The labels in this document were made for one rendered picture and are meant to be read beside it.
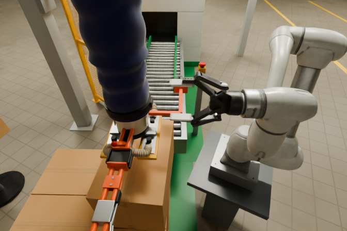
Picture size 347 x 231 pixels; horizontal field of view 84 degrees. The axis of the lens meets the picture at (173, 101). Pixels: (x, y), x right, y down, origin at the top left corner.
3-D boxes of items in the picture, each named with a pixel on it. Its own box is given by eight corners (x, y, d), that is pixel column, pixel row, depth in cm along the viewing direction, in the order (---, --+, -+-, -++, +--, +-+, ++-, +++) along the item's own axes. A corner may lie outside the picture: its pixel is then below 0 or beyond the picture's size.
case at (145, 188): (128, 148, 170) (120, 116, 145) (173, 152, 167) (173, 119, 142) (103, 225, 124) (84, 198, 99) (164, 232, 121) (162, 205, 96)
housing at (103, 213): (100, 204, 72) (97, 199, 69) (118, 205, 72) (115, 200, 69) (93, 226, 67) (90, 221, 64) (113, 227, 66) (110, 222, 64)
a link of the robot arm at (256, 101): (259, 125, 58) (239, 124, 58) (251, 105, 65) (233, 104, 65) (269, 101, 52) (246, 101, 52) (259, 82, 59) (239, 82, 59)
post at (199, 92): (192, 131, 257) (198, 65, 193) (197, 131, 257) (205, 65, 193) (192, 135, 252) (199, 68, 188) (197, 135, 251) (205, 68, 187)
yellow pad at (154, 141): (146, 113, 124) (146, 108, 121) (162, 114, 124) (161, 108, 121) (137, 160, 98) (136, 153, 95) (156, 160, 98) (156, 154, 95)
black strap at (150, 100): (112, 90, 106) (111, 84, 103) (155, 91, 105) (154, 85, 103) (99, 119, 89) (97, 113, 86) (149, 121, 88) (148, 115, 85)
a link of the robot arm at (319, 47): (255, 153, 125) (293, 165, 118) (255, 167, 110) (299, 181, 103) (297, 28, 101) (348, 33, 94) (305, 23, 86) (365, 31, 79)
